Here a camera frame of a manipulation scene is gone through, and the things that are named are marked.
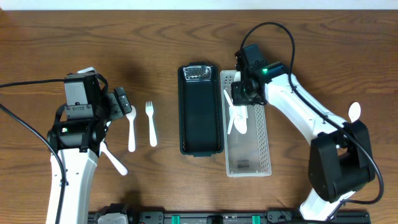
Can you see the white plastic spoon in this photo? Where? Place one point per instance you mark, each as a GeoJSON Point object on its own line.
{"type": "Point", "coordinates": [131, 141]}
{"type": "Point", "coordinates": [231, 119]}
{"type": "Point", "coordinates": [354, 112]}
{"type": "Point", "coordinates": [241, 125]}

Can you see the black mounting rail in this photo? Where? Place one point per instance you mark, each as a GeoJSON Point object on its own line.
{"type": "Point", "coordinates": [121, 213]}

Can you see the white plastic fork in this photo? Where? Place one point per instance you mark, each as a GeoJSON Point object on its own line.
{"type": "Point", "coordinates": [152, 132]}
{"type": "Point", "coordinates": [114, 160]}

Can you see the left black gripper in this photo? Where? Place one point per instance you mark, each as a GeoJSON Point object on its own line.
{"type": "Point", "coordinates": [121, 101]}

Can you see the black plastic tray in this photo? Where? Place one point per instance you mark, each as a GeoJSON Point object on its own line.
{"type": "Point", "coordinates": [200, 113]}

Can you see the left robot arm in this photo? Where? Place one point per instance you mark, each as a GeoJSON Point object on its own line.
{"type": "Point", "coordinates": [77, 136]}

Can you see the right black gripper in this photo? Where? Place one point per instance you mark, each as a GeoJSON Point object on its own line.
{"type": "Point", "coordinates": [237, 99]}

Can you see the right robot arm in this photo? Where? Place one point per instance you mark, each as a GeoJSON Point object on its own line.
{"type": "Point", "coordinates": [339, 162]}

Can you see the clear perforated plastic basket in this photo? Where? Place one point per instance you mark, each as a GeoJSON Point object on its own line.
{"type": "Point", "coordinates": [247, 155]}

